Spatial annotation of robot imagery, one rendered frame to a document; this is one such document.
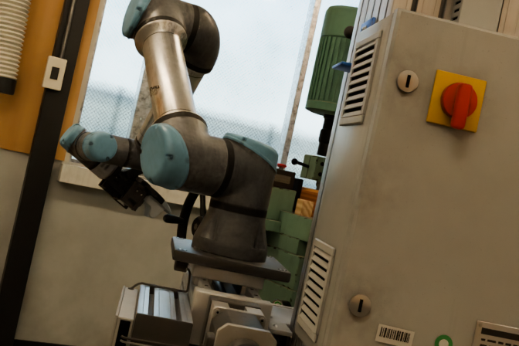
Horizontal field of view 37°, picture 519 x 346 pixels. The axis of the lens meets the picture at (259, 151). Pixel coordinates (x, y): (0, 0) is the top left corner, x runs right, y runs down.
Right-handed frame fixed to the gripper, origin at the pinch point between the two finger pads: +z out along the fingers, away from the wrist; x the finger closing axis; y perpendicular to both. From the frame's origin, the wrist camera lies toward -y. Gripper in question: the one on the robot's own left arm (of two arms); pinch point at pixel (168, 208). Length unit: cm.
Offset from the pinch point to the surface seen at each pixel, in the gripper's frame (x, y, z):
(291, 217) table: 25.6, -14.3, 19.4
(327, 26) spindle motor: 15, -67, 0
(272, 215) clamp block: 19.6, -13.0, 17.5
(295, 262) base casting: 31.0, -4.3, 24.9
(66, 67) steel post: -117, -42, -27
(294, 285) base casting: 31.9, 0.6, 27.8
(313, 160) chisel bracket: 14.6, -35.1, 21.2
